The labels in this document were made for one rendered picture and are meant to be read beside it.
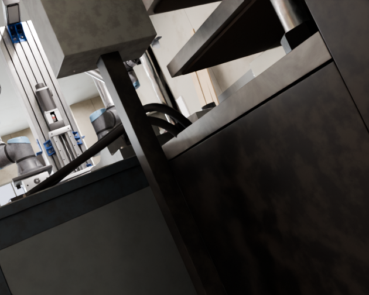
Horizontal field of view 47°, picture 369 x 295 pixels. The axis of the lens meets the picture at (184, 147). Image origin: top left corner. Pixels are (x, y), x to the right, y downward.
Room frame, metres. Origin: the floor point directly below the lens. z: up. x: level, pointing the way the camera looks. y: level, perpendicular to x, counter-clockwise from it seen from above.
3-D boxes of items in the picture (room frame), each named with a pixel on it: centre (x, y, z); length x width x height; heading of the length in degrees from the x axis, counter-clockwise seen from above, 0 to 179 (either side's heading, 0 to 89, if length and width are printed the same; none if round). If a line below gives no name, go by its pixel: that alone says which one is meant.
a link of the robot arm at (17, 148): (2.41, 0.87, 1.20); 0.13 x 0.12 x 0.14; 87
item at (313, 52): (1.48, -0.70, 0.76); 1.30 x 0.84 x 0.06; 119
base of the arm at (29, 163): (2.41, 0.87, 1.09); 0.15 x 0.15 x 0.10
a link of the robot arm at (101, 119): (2.61, 0.41, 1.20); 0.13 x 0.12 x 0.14; 139
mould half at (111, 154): (1.96, 0.25, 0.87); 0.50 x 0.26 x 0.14; 29
